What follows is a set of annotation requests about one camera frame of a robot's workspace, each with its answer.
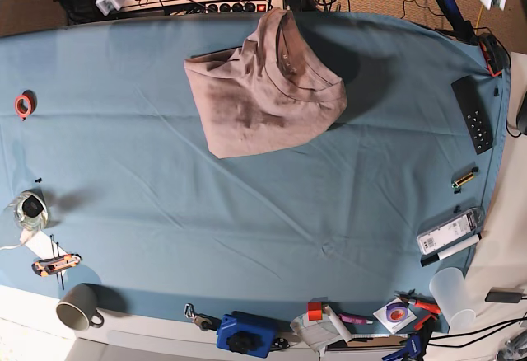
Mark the pink T-shirt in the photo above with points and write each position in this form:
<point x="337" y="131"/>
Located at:
<point x="269" y="94"/>

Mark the orange black clamp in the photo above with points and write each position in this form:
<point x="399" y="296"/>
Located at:
<point x="492" y="53"/>

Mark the black remote control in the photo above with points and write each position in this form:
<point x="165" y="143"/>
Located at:
<point x="475" y="116"/>

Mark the red tape roll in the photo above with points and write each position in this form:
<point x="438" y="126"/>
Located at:
<point x="25" y="104"/>

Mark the white power strip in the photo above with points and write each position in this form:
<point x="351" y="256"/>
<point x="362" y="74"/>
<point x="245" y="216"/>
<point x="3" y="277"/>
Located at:
<point x="230" y="6"/>

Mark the clear tape roll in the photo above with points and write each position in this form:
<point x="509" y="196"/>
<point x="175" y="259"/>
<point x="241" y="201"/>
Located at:
<point x="29" y="211"/>

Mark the clear plastic package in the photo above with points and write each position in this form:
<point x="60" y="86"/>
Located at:
<point x="450" y="231"/>

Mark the black white marker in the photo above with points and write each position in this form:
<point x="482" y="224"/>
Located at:
<point x="451" y="250"/>

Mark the blue table cloth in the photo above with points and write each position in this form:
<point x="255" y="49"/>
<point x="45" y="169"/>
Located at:
<point x="117" y="147"/>

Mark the orange utility knife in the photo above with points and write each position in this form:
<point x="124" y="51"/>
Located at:
<point x="55" y="265"/>

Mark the translucent plastic cup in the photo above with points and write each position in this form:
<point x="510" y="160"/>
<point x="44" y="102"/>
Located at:
<point x="450" y="291"/>

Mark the black power adapter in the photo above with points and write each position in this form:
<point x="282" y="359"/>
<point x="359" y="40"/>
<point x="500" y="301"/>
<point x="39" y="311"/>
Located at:
<point x="505" y="295"/>

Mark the grey ceramic mug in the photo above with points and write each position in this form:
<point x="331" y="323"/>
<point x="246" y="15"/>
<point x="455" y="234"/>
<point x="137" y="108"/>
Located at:
<point x="77" y="309"/>

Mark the blue purple disc sleeve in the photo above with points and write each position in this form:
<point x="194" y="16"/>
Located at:
<point x="395" y="316"/>

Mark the blue plastic box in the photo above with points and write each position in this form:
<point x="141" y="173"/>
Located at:
<point x="246" y="334"/>

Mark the pink pen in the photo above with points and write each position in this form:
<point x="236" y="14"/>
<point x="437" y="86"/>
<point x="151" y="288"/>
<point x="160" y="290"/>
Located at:
<point x="356" y="320"/>

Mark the blue bar clamp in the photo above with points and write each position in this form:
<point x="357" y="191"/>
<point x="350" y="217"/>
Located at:
<point x="415" y="345"/>

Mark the red plastic block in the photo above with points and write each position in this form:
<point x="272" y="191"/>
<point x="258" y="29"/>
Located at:
<point x="315" y="311"/>

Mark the white paper tube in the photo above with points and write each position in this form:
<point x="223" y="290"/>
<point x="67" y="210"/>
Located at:
<point x="337" y="323"/>

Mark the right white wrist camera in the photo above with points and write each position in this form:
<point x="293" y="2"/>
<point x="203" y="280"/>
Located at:
<point x="107" y="6"/>

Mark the red handled pliers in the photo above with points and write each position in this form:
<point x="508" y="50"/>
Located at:
<point x="429" y="306"/>

